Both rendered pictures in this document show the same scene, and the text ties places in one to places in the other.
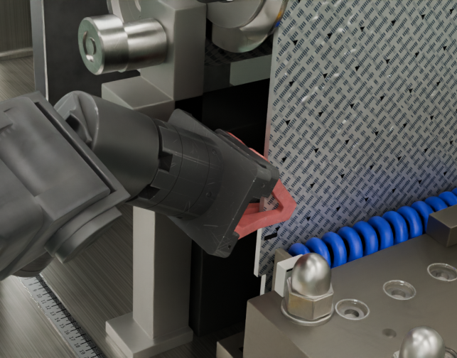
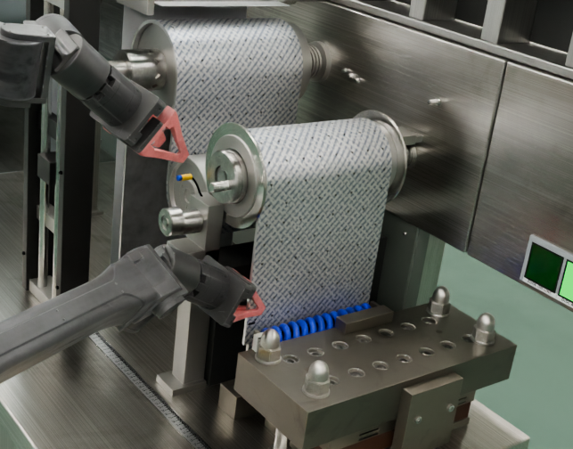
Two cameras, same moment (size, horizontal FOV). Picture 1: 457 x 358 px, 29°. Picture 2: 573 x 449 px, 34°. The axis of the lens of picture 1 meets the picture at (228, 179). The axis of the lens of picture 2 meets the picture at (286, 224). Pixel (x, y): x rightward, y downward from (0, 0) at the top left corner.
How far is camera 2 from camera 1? 0.69 m
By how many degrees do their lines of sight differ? 8
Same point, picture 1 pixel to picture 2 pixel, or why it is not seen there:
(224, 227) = (229, 312)
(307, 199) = (271, 305)
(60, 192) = (163, 286)
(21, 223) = (149, 297)
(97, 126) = (175, 260)
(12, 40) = not seen: hidden behind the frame
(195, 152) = (216, 275)
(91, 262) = (145, 345)
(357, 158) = (298, 284)
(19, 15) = not seen: hidden behind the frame
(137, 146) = (191, 271)
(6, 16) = not seen: hidden behind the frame
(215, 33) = (227, 218)
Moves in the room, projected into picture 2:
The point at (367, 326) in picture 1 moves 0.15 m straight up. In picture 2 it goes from (297, 366) to (311, 267)
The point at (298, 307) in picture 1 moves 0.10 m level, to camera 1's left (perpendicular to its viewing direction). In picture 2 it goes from (263, 355) to (189, 347)
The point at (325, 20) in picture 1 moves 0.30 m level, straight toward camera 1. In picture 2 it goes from (282, 215) to (256, 315)
